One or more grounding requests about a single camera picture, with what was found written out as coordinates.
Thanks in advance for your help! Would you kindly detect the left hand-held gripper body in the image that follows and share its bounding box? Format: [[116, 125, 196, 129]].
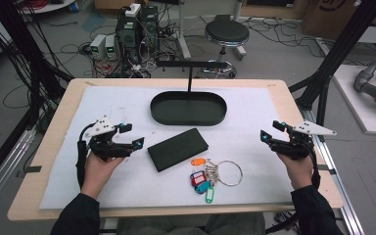
[[84, 115, 135, 162]]

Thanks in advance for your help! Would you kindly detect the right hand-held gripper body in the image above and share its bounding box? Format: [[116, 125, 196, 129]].
[[268, 119, 338, 162]]

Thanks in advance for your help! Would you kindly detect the person's right hand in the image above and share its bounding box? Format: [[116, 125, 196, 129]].
[[276, 151, 315, 192]]

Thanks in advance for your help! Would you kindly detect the person's left hand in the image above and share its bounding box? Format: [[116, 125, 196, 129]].
[[80, 151, 125, 201]]

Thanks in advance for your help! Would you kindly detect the black rectangular wallet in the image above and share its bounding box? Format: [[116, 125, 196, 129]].
[[147, 127, 211, 173]]

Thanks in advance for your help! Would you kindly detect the white table mat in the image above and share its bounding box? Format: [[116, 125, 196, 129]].
[[38, 85, 296, 211]]

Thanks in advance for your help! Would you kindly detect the black oval tray key stand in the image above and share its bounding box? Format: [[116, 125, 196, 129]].
[[149, 60, 229, 127]]

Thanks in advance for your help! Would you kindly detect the wooden table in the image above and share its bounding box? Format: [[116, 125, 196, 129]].
[[7, 77, 345, 222]]

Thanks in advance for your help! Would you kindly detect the white floor board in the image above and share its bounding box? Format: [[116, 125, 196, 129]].
[[332, 64, 376, 136]]

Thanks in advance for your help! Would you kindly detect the grey bench power supply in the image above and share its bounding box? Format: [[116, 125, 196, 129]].
[[104, 34, 118, 61], [89, 33, 108, 61]]

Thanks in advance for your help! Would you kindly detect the black computer tower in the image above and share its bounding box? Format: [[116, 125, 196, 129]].
[[139, 5, 160, 52], [115, 13, 142, 65]]

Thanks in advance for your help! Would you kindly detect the black round stool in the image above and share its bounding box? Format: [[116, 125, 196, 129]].
[[204, 19, 251, 79]]

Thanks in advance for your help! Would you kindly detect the white metal table leg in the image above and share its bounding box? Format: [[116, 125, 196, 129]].
[[175, 0, 193, 61]]

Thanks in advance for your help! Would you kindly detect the white power adapter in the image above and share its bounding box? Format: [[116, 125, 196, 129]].
[[124, 2, 142, 19]]

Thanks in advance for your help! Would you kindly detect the brown cardboard box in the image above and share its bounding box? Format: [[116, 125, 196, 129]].
[[301, 0, 361, 41]]

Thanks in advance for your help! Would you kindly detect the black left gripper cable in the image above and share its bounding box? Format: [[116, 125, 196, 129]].
[[75, 122, 98, 191]]

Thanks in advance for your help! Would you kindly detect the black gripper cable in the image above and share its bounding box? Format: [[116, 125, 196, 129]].
[[307, 143, 322, 191], [75, 122, 98, 191]]

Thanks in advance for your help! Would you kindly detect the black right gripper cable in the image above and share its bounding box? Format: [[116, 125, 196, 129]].
[[307, 143, 322, 191]]

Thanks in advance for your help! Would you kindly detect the aluminium rail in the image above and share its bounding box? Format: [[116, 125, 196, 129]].
[[301, 107, 367, 235], [0, 126, 37, 217]]

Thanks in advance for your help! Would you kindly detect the key ring with coloured tags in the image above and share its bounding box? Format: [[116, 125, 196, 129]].
[[189, 158, 244, 205]]

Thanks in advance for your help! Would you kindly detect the black metal frame post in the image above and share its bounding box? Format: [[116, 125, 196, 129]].
[[288, 0, 376, 126]]

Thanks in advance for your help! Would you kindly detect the black cable bundle on frame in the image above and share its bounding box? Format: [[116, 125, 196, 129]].
[[0, 0, 74, 109]]

